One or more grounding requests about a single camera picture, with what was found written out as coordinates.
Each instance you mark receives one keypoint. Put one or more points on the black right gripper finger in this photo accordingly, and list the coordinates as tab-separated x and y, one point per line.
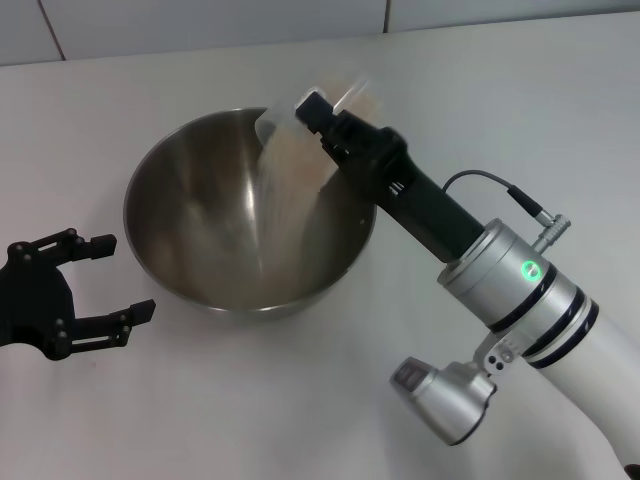
337	154
315	110

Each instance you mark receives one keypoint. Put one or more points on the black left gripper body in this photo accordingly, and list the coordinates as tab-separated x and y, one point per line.
35	300

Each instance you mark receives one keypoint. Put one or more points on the white rice grains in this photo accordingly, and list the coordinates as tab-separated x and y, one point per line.
285	165

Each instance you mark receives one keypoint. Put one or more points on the clear plastic measuring cup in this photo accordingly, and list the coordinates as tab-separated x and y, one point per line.
280	120

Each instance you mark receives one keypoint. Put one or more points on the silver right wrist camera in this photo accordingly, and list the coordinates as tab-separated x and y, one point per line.
450	400

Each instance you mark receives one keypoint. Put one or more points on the large stainless steel bowl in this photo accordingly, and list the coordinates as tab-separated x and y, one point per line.
190	200

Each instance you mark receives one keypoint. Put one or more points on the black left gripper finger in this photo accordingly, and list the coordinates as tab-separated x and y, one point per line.
85	245
115	325

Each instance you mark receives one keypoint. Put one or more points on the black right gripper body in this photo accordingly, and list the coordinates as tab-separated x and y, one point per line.
415	200

